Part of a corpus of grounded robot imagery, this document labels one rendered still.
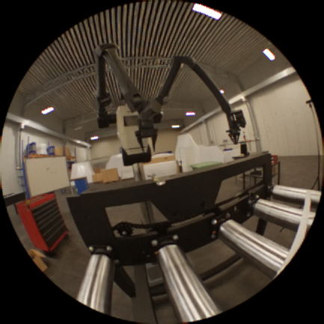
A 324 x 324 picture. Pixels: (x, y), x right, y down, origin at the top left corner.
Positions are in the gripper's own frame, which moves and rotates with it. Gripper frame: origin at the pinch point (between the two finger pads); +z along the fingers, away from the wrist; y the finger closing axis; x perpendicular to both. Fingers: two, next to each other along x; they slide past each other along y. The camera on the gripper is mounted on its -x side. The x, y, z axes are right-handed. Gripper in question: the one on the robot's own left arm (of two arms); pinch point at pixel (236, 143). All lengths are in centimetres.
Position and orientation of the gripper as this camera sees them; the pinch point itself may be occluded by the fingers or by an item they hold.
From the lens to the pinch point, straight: 79.8
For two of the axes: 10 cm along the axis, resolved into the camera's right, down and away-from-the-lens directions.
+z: 1.6, 9.9, 0.4
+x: -2.2, -0.1, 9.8
